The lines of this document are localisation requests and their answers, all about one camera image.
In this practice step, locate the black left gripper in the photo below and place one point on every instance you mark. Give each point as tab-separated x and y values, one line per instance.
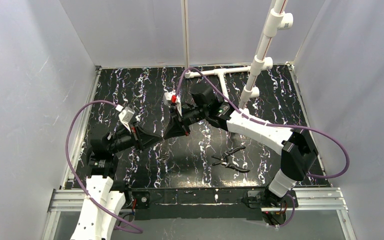
136	137

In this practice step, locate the white PVC pipe frame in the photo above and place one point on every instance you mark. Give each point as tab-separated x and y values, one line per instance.
223	32

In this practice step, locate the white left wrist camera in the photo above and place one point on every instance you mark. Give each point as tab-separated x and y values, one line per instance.
125	116

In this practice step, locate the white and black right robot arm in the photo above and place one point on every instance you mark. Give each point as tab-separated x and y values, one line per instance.
295	146

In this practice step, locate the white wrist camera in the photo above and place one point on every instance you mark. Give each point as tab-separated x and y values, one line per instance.
172	100
125	116

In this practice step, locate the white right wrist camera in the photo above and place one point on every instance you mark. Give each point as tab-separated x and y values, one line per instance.
172	100

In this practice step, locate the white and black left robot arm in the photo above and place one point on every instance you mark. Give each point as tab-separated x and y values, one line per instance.
100	210

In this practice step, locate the aluminium rail frame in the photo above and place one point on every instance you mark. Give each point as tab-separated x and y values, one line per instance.
298	198

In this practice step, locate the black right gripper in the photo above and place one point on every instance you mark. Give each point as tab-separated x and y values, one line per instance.
181	121

